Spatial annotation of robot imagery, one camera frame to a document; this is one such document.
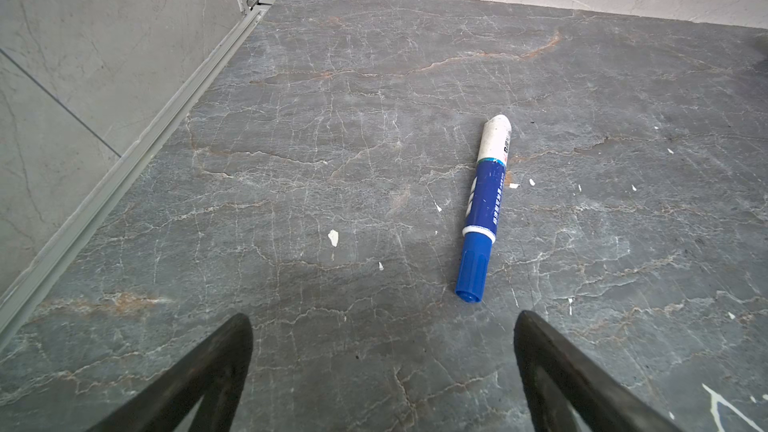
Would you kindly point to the blue white marker pen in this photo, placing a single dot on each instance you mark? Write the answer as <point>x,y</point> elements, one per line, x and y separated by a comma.
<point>483,209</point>

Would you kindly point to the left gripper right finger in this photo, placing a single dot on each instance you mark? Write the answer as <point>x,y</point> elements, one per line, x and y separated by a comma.
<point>560,381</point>

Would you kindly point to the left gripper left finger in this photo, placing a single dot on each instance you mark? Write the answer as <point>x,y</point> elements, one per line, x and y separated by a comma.
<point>209,379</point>

